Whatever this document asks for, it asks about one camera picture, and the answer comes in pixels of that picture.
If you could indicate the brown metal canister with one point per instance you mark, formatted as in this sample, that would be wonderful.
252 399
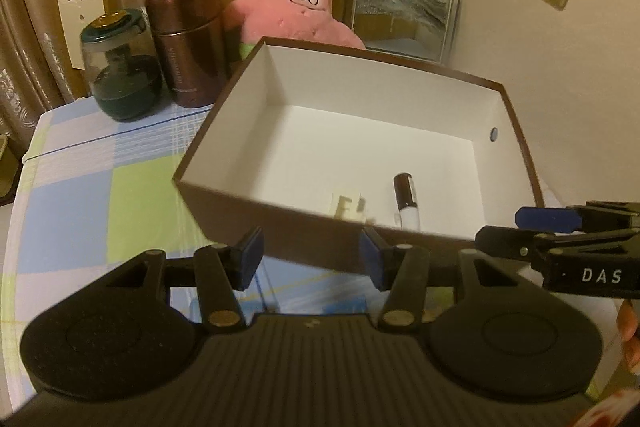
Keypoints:
187 42

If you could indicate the glass jar with green lid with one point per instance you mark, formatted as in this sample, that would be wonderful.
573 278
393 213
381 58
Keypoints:
122 72

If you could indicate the brown cardboard box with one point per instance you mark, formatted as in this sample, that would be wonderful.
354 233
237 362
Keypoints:
350 127

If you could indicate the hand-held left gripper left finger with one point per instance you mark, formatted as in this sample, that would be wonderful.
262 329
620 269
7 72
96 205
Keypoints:
249 256

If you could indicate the person's right hand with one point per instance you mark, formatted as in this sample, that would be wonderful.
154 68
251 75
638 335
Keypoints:
629 332

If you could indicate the glass picture frame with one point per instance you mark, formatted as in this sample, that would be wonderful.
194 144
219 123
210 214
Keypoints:
400 12

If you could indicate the beige patterned curtain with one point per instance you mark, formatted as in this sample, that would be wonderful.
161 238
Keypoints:
30 7

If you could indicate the pink starfish plush toy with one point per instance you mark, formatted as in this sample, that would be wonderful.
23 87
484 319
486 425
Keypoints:
300 7

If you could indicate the white carved chair back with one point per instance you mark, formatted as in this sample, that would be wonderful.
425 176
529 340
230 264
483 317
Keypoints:
75 7

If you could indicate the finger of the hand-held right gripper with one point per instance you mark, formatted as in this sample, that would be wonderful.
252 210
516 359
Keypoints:
502 241
545 218

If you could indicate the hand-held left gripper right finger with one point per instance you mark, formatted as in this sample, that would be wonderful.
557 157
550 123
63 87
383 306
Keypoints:
372 259

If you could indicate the brown-capped white tube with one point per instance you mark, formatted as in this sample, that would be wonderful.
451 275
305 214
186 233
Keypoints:
405 199

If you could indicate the small cream block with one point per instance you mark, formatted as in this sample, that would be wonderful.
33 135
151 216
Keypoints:
346 206

